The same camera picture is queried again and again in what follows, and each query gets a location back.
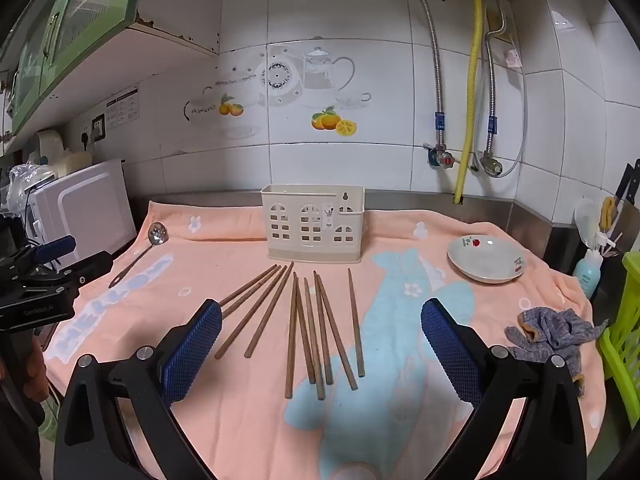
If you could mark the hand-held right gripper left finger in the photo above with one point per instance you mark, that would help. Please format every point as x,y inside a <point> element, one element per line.
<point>195,350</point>

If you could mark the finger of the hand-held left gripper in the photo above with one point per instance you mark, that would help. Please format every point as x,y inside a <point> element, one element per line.
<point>55,249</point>
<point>85,267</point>

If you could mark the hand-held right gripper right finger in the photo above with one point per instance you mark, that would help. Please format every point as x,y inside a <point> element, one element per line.
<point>447,350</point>

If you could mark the group of wooden chopsticks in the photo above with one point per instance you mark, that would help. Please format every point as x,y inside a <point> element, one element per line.
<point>355,322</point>

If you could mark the cream plastic utensil holder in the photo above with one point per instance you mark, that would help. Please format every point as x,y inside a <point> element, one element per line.
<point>280,252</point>

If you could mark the person's left hand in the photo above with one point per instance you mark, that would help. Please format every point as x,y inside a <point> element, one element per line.
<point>30,380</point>

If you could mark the white microwave oven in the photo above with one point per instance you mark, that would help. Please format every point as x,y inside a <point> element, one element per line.
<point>85,205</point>

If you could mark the peach printed towel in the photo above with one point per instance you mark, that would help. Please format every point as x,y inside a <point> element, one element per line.
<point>240,410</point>

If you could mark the clear plastic bag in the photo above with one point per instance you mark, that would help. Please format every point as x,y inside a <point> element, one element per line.
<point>27,177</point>

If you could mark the metal slotted spoon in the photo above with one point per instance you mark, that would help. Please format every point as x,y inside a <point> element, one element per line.
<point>158,233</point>

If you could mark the white flower print plate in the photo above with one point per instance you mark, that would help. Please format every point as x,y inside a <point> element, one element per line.
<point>485,262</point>

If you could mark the beige appliance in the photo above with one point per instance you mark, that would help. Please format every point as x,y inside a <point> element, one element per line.
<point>55,152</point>

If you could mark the grey knit glove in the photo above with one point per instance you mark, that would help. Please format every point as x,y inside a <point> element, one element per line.
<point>550,332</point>

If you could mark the blue white bottle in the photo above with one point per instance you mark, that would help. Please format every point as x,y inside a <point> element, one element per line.
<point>587,272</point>

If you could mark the green plastic basket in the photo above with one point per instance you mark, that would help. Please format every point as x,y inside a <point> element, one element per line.
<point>627,340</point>

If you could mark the white plastic utensil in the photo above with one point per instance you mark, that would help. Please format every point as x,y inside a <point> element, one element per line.
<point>584,217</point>

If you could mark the metal pipe valve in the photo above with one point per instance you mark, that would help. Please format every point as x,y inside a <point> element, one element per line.
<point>491,164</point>

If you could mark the pink tag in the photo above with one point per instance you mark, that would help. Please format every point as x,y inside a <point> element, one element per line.
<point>512,57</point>

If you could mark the black wall outlet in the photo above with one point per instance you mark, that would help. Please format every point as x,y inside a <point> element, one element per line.
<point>98,127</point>

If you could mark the wall instruction sticker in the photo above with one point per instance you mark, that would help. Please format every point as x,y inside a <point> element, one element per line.
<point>122,107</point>

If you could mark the green wall cabinet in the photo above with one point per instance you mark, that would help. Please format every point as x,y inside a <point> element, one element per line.
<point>65,25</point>

